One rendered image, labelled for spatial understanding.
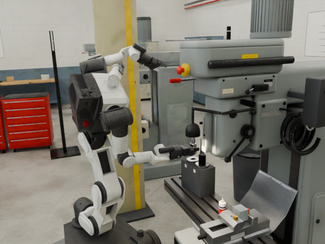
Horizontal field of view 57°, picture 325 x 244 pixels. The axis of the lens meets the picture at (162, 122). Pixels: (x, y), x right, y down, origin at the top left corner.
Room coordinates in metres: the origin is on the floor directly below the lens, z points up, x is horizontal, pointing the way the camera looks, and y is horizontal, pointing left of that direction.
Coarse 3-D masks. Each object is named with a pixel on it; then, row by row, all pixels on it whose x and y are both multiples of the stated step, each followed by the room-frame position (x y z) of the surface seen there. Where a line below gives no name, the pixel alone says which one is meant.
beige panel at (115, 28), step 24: (96, 0) 2.98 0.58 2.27; (120, 0) 3.06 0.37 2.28; (96, 24) 2.97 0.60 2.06; (120, 24) 3.06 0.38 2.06; (96, 48) 2.97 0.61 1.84; (120, 48) 3.05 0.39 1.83; (120, 168) 3.02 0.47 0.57; (144, 192) 3.12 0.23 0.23; (120, 216) 2.95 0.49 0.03; (144, 216) 2.94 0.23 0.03
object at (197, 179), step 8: (184, 160) 1.88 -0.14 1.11; (192, 160) 1.85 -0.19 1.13; (184, 168) 1.86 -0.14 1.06; (192, 168) 1.78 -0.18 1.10; (200, 168) 1.74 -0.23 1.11; (208, 168) 1.74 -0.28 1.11; (184, 176) 1.86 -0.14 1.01; (192, 176) 1.78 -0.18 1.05; (200, 176) 1.71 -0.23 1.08; (208, 176) 1.74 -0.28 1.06; (184, 184) 1.86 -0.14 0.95; (192, 184) 1.78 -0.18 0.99; (200, 184) 1.71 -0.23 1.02; (208, 184) 1.74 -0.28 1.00; (192, 192) 1.78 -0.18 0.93; (200, 192) 1.71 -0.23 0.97; (208, 192) 1.74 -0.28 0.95
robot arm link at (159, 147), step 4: (160, 144) 1.80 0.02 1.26; (156, 148) 1.78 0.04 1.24; (160, 148) 1.73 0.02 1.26; (164, 148) 1.74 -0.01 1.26; (168, 148) 1.74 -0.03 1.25; (172, 148) 1.75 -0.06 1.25; (156, 152) 1.77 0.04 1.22; (160, 152) 1.72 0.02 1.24; (164, 152) 1.73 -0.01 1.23; (168, 152) 1.76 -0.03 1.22; (172, 152) 1.76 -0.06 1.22; (176, 152) 1.77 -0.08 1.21; (160, 156) 1.74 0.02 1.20; (164, 156) 1.73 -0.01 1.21; (168, 156) 1.75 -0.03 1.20; (172, 156) 1.76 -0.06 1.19; (176, 156) 1.77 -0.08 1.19
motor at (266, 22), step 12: (252, 0) 1.58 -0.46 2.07; (264, 0) 1.51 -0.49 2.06; (276, 0) 1.48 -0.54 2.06; (288, 0) 1.50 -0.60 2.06; (252, 12) 1.58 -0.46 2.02; (264, 12) 1.50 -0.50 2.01; (276, 12) 1.48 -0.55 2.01; (288, 12) 1.50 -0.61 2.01; (252, 24) 1.56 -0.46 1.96; (264, 24) 1.50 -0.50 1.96; (276, 24) 1.49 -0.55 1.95; (288, 24) 1.50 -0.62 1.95; (252, 36) 1.55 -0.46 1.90; (264, 36) 1.50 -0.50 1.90; (276, 36) 1.48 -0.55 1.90; (288, 36) 1.50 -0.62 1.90
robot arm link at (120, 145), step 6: (114, 138) 1.52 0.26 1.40; (120, 138) 1.52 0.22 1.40; (126, 138) 1.54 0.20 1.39; (114, 144) 1.54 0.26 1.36; (120, 144) 1.53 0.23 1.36; (126, 144) 1.55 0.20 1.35; (114, 150) 1.56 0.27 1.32; (120, 150) 1.55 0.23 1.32; (126, 150) 1.57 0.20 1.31; (120, 156) 1.55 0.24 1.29; (126, 156) 1.57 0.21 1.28; (132, 156) 1.59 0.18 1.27; (120, 162) 1.56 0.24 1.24; (126, 162) 1.57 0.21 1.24; (132, 162) 1.59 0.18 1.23
